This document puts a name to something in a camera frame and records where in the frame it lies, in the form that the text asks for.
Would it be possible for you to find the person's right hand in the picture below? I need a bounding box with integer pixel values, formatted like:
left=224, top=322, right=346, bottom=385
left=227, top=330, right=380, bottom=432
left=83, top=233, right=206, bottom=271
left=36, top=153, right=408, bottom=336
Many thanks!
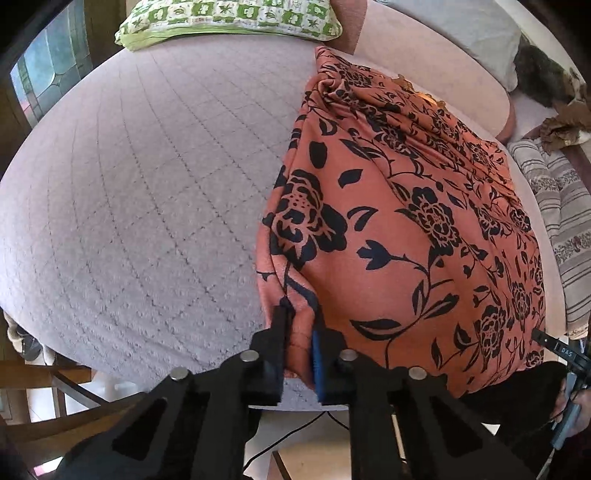
left=553, top=387, right=591, bottom=418

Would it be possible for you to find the lavender quilted bed cover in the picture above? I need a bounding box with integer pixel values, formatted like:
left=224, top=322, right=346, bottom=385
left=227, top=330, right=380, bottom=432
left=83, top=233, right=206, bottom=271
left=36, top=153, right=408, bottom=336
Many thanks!
left=0, top=34, right=573, bottom=411

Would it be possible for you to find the grey shoe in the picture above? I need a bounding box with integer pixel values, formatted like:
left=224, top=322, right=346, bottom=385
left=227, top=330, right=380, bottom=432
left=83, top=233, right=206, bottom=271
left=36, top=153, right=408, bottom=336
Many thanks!
left=7, top=323, right=44, bottom=363

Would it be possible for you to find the stained glass window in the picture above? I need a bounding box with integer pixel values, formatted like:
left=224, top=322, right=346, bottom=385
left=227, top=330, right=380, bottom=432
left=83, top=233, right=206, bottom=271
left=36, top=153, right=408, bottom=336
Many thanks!
left=9, top=4, right=93, bottom=130

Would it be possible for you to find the striped beige cloth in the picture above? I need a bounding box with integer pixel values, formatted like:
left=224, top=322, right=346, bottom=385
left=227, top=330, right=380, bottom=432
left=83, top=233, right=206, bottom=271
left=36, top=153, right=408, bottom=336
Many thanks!
left=505, top=138, right=591, bottom=340

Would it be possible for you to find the wooden chair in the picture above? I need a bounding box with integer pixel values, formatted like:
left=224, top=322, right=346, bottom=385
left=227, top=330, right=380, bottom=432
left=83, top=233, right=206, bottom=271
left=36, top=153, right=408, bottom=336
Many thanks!
left=0, top=360, right=153, bottom=462

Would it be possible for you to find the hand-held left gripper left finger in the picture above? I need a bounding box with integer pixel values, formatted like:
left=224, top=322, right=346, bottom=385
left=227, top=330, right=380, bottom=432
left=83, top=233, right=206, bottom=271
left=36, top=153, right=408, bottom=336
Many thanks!
left=60, top=305, right=296, bottom=480

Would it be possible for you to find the black cable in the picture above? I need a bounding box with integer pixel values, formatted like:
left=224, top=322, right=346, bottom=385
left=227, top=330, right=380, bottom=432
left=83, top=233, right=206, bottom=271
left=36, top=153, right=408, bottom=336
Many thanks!
left=242, top=408, right=352, bottom=469

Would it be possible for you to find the grey pillow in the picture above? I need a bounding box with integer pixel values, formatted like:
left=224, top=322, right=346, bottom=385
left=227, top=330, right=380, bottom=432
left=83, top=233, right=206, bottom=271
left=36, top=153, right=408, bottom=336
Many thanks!
left=388, top=0, right=522, bottom=93

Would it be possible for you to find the orange black floral cloth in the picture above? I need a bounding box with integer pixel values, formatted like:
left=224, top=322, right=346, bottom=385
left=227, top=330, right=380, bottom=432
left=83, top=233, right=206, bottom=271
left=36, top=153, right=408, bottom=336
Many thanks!
left=256, top=46, right=548, bottom=400

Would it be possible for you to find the green white patterned pillow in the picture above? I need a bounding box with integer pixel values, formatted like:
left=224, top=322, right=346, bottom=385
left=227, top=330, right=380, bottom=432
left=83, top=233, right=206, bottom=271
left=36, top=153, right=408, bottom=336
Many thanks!
left=115, top=0, right=345, bottom=51

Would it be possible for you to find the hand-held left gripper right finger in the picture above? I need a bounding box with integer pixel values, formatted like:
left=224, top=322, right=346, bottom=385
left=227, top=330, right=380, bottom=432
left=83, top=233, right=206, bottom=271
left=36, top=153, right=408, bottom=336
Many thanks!
left=311, top=323, right=541, bottom=480

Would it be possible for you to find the pink bolster pillow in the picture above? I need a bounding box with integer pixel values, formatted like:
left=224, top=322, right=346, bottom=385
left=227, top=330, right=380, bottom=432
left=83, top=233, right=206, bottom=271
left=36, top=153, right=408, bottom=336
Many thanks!
left=332, top=0, right=518, bottom=141

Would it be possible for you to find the brown mottled bundle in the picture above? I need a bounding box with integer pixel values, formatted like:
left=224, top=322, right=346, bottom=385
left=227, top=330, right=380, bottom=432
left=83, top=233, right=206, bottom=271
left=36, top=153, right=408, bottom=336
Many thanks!
left=540, top=108, right=591, bottom=154

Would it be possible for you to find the dark mottled furry cat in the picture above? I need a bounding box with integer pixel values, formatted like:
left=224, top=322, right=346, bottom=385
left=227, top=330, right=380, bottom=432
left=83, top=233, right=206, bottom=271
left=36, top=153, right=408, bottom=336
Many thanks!
left=512, top=34, right=583, bottom=109

